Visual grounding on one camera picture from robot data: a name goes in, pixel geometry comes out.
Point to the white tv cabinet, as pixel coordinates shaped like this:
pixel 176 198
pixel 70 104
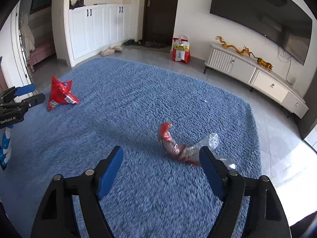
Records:
pixel 247 71

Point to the red snack bag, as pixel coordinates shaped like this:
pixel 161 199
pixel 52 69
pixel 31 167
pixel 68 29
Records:
pixel 61 93

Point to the golden dragon figurine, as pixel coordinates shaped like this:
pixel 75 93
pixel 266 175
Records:
pixel 244 51

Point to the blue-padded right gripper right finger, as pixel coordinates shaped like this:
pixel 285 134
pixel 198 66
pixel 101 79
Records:
pixel 265 218

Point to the red clear twisted wrapper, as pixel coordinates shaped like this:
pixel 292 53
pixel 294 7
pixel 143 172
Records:
pixel 185 153

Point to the white shoe cabinet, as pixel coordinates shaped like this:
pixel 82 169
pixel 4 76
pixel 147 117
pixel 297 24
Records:
pixel 84 28

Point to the dark brown entrance door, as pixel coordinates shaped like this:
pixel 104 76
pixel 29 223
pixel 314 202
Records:
pixel 159 22

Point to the blue shaggy carpet cloth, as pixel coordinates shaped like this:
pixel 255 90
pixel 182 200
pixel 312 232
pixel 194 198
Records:
pixel 123 103

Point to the wall-mounted black television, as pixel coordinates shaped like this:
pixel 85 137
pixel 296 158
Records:
pixel 281 21

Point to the red white shopping bag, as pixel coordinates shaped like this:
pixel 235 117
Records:
pixel 181 49

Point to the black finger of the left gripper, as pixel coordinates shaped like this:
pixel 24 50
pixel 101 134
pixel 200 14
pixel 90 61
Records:
pixel 34 100

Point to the golden tiger figurine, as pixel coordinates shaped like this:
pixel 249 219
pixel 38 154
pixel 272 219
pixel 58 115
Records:
pixel 265 64

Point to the blue white gloved hand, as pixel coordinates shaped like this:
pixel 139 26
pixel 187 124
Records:
pixel 5 147

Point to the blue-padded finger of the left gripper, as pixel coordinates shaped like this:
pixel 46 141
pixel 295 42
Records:
pixel 14 92

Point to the beige slippers on floor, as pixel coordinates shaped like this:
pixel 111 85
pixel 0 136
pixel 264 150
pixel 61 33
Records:
pixel 110 51

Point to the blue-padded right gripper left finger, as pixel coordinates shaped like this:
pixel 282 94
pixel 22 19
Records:
pixel 56 215

